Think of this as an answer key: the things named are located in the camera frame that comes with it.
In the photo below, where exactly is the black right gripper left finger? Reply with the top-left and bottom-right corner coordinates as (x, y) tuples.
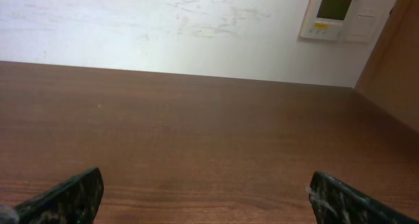
(1, 167), (104, 224)

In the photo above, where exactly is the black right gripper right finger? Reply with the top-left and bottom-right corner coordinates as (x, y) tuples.
(308, 171), (418, 224)

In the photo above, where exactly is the brown wooden side panel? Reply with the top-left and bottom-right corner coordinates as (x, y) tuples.
(355, 0), (418, 132)

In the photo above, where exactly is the white wall thermostat panel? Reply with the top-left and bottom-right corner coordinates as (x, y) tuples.
(299, 0), (383, 43)

